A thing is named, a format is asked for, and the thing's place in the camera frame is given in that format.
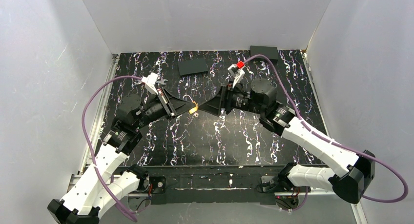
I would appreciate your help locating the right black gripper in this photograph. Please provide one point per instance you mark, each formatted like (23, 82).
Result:
(223, 100)

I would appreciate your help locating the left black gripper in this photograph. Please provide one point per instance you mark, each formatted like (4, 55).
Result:
(170, 106)

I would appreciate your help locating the small brass padlock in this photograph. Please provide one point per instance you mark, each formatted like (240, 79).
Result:
(194, 107)

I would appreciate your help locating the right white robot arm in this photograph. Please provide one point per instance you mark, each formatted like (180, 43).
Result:
(346, 174)

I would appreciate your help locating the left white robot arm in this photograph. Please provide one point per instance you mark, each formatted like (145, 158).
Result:
(90, 198)

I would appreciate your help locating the black flat plate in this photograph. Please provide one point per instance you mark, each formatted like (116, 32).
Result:
(191, 67)

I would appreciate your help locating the silver open-end wrench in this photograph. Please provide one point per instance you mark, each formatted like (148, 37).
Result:
(161, 82)

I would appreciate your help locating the black rectangular box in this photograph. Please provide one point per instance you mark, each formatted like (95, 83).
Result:
(272, 53)

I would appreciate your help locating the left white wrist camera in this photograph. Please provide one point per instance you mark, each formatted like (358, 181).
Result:
(150, 88)

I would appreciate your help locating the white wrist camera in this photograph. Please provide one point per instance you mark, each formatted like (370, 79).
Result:
(237, 72)
(150, 88)

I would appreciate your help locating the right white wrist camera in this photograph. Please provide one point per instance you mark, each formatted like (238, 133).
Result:
(237, 72)

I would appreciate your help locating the aluminium frame rail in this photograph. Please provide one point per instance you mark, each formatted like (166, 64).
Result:
(92, 77)

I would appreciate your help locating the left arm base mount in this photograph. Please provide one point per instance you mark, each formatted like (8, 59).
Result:
(141, 198)

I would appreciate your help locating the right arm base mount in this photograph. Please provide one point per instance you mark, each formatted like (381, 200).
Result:
(288, 198)

